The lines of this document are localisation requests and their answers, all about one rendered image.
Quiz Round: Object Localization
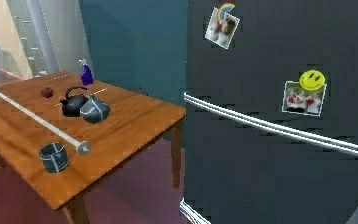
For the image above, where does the black kettle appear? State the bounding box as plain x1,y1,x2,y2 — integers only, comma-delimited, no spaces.
59,86,89,118

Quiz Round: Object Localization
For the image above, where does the brown wooden table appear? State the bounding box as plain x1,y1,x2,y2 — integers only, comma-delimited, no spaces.
0,70,187,224

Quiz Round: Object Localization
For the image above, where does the yellow pencil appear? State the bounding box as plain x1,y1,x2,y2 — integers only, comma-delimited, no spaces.
54,87,108,108

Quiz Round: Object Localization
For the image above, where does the photo with rainbow magnet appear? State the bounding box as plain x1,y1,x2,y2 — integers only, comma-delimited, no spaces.
204,2,241,50

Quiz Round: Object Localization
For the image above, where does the purple spray bottle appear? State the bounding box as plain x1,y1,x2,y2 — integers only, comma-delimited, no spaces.
78,58,95,87

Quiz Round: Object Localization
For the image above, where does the black fridge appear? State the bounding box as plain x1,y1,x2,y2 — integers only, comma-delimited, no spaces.
179,0,358,224

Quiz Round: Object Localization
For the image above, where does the photo with smiley magnet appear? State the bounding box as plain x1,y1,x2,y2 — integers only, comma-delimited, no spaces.
281,69,328,118

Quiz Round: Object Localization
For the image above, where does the grey cup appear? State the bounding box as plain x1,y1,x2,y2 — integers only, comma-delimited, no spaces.
38,142,70,174

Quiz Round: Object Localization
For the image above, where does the dark red apple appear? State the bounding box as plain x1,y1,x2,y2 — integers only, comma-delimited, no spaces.
40,86,54,99

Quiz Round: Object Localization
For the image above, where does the white long rod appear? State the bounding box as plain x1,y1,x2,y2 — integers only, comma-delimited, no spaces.
0,83,92,156

